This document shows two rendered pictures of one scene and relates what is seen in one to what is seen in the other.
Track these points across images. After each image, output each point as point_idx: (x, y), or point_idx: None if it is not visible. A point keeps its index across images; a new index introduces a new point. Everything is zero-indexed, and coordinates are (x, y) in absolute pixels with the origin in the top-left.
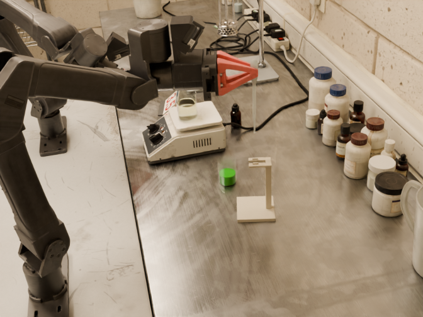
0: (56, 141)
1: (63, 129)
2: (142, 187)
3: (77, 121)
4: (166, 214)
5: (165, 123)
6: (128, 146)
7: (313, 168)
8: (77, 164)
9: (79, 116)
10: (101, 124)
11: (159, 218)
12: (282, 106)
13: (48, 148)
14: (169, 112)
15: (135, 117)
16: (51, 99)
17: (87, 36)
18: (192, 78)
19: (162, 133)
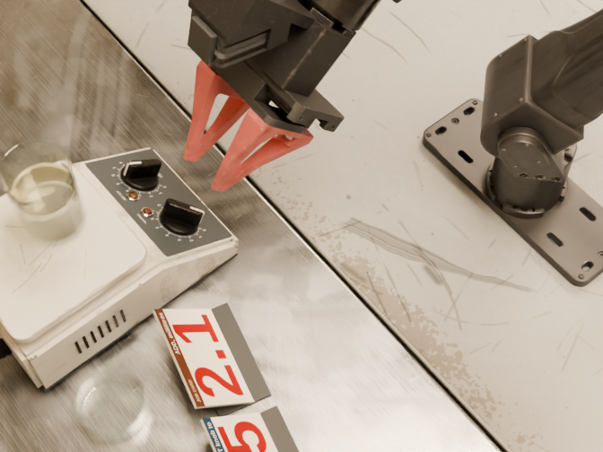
0: (482, 156)
1: (495, 186)
2: (126, 88)
3: (528, 287)
4: (28, 36)
5: (142, 224)
6: (267, 220)
7: None
8: (350, 108)
9: (544, 313)
10: (432, 293)
11: (37, 21)
12: None
13: (474, 124)
14: (130, 231)
15: (349, 369)
16: (491, 76)
17: None
18: None
19: (135, 192)
